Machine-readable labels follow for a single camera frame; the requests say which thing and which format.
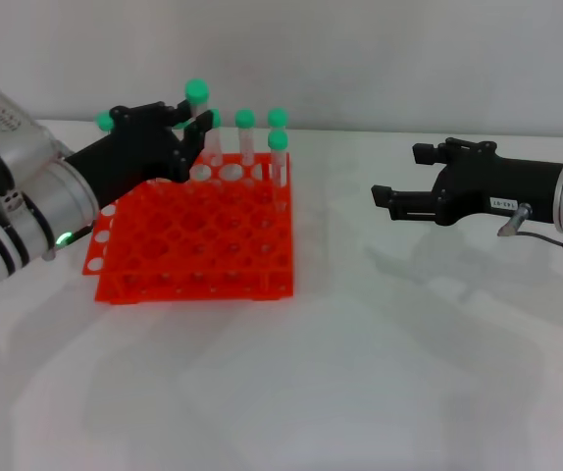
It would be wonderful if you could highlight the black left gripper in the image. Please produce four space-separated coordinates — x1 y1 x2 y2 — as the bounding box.
64 96 215 208

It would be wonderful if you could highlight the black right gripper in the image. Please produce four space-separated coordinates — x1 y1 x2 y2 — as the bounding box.
370 137 563 228

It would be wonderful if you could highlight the orange test tube rack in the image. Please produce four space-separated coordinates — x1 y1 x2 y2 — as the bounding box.
82 152 295 306

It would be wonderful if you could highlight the right gripper cable with plug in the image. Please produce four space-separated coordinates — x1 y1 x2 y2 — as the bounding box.
496 201 563 259

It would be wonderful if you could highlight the gripper cable with plug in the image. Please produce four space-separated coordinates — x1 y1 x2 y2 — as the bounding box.
496 201 563 259
40 224 97 262

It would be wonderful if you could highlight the left gripper cable with plug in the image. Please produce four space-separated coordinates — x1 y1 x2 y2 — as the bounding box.
40 224 97 262

